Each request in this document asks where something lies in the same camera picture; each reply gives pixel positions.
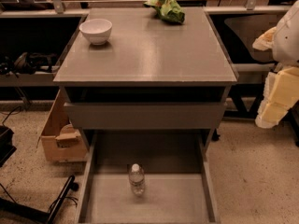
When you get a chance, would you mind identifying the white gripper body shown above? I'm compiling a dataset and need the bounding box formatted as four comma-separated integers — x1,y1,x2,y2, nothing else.
263,66,299,110

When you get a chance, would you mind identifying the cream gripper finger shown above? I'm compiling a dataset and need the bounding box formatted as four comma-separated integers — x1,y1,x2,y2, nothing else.
255,101,288,129
252,27,277,51

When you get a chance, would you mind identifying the clear plastic water bottle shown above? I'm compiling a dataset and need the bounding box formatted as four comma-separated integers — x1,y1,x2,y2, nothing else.
129,163,145,196

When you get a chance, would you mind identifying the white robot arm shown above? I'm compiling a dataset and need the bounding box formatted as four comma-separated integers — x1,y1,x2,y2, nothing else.
252,1,299,129

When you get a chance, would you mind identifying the grey drawer cabinet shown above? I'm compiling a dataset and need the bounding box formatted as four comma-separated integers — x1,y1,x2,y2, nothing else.
54,7,237,149

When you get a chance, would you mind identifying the open middle drawer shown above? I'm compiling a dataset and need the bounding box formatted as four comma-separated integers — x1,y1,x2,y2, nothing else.
75,132,221,224

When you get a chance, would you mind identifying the closed top drawer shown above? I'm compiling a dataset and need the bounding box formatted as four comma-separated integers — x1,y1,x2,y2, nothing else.
64,103,225,130

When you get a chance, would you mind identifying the green chip bag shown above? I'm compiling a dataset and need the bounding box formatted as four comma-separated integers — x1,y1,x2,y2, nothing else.
144,0,185,24

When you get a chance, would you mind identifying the white ceramic bowl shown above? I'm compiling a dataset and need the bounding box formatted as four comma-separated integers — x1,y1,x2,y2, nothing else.
79,19,112,45

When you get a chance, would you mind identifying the cardboard box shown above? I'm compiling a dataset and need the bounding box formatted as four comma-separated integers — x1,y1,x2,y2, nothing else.
40,91,89,162

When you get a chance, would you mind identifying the black headset on shelf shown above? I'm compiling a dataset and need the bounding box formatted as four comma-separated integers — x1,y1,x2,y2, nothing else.
0,52,58,76

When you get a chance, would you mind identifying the black box at left edge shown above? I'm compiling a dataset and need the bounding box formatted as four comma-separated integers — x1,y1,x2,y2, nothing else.
0,126,16,167

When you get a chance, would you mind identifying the black stand with cables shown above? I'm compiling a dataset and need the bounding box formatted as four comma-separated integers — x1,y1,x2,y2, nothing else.
0,175,78,224

